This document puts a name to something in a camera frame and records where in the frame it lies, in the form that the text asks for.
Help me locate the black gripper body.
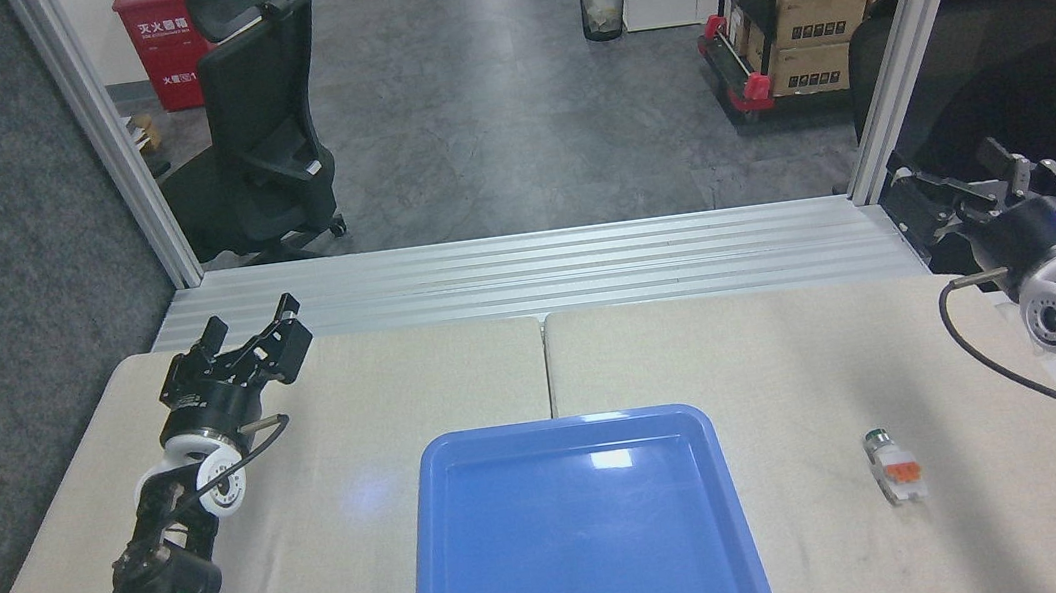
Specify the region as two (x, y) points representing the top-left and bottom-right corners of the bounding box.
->
(965, 193), (1056, 305)
(152, 341), (279, 451)

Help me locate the red fire extinguisher box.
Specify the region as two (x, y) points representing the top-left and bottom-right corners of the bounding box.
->
(111, 0), (220, 119)

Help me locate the silver aluminium post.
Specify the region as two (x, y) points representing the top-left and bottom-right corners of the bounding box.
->
(8, 0), (206, 306)
(822, 0), (1015, 208)

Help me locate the person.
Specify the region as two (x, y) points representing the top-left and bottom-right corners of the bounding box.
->
(901, 35), (1056, 261)

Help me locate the ribbed aluminium platform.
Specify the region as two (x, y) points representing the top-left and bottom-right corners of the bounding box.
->
(143, 183), (935, 371)

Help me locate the small cardboard box on floor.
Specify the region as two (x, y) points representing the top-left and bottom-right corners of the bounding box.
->
(120, 110), (166, 157)

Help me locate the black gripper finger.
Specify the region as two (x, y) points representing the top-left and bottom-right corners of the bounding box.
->
(975, 129), (1056, 216)
(876, 141), (1002, 243)
(221, 290), (319, 391)
(178, 314), (233, 372)

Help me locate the black office chair with headrest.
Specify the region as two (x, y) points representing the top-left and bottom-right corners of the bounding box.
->
(137, 0), (350, 277)

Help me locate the black cart with red corners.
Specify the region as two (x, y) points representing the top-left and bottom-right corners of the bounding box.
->
(691, 0), (869, 130)

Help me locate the low flat cardboard box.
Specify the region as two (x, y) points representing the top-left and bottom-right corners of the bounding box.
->
(763, 39), (857, 100)

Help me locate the blue plastic tray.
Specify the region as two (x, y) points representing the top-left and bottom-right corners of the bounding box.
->
(391, 395), (773, 593)

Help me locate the black mesh trash bin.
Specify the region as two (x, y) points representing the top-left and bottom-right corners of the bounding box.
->
(578, 0), (635, 45)

